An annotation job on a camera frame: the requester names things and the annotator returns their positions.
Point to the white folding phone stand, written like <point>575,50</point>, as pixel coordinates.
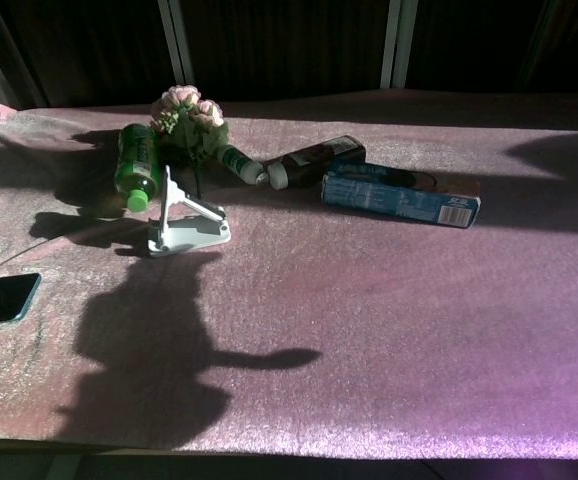
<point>189,235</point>

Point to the green plastic bottle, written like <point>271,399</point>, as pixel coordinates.
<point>136,160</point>

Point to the pink artificial flower bouquet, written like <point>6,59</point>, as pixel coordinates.
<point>194,117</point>

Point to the small white green bottle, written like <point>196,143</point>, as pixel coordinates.
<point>236,162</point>

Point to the dark brown bottle white cap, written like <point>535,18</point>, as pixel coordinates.
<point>314,160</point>

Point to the pink fuzzy table cloth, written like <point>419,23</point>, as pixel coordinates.
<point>369,325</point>

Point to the blue toothpaste box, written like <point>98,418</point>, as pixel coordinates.
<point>394,197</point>

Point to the white frame post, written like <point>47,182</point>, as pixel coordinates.
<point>398,45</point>
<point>175,45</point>

